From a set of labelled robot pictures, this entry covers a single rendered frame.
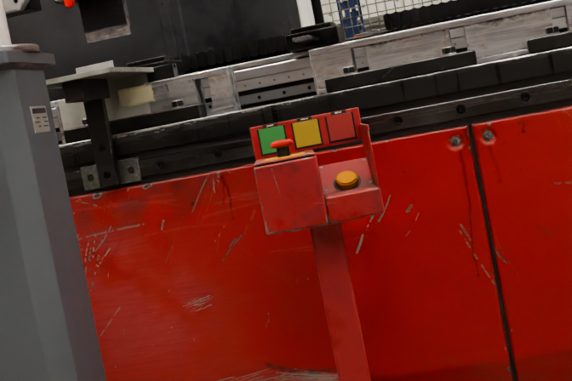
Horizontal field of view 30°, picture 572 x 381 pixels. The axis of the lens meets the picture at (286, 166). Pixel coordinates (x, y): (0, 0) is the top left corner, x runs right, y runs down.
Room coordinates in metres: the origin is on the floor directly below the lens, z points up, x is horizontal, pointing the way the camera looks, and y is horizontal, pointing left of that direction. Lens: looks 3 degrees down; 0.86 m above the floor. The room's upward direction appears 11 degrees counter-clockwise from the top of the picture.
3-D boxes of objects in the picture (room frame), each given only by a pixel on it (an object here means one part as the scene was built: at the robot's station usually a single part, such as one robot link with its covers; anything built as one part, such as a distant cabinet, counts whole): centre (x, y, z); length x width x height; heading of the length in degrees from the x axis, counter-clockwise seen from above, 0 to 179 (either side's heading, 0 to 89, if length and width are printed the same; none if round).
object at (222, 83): (2.29, 0.27, 0.92); 0.39 x 0.06 x 0.10; 78
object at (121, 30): (2.30, 0.32, 1.13); 0.10 x 0.02 x 0.10; 78
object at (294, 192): (1.84, -0.05, 0.75); 0.20 x 0.16 x 0.18; 90
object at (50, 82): (2.16, 0.35, 1.00); 0.26 x 0.18 x 0.01; 168
